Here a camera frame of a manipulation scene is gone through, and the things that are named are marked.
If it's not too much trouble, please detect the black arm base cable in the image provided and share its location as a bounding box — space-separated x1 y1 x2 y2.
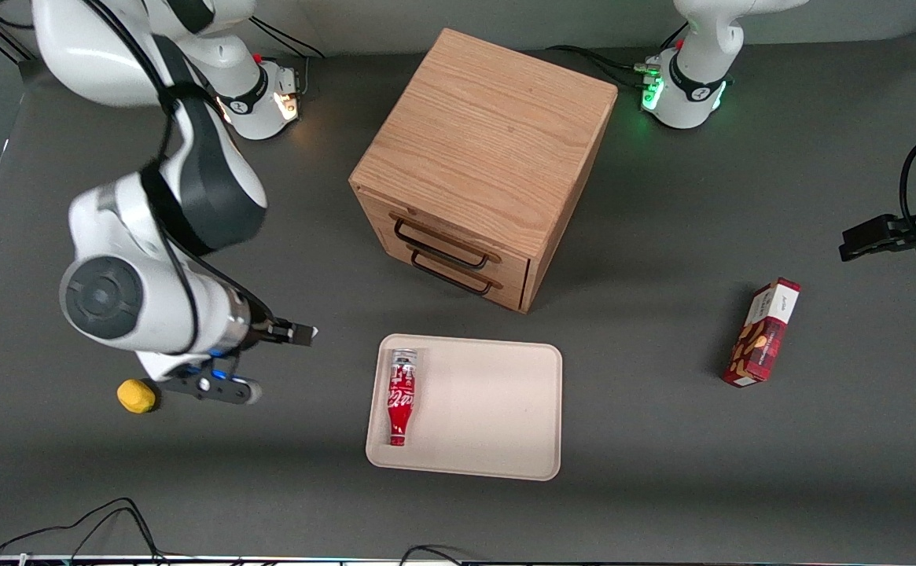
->
544 44 657 90
252 20 326 61

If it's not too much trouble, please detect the black cable on table edge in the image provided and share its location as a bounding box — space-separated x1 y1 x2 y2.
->
399 543 468 566
0 497 169 566

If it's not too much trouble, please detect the wooden drawer cabinet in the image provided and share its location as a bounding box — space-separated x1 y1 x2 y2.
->
349 28 619 314

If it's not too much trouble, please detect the red coke bottle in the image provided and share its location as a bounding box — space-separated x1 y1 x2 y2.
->
387 347 420 448

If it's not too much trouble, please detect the yellow lemon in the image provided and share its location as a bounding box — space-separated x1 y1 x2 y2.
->
116 379 158 415

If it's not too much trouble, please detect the black right arm base cable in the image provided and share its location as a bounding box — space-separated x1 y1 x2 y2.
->
252 20 326 61

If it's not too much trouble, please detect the red snack box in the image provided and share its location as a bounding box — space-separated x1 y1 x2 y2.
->
722 277 802 388

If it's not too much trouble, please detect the black left arm base cable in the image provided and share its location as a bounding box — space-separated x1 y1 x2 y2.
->
544 44 657 90

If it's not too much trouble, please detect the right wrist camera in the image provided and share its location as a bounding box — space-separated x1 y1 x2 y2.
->
162 357 263 407

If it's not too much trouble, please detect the beige plastic tray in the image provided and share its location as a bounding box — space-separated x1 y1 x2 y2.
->
366 333 564 481

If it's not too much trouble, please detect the black metal drawer handle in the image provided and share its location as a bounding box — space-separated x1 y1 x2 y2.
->
410 249 497 297
392 217 491 271

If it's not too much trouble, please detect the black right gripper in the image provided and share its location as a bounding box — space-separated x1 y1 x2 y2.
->
246 315 306 351

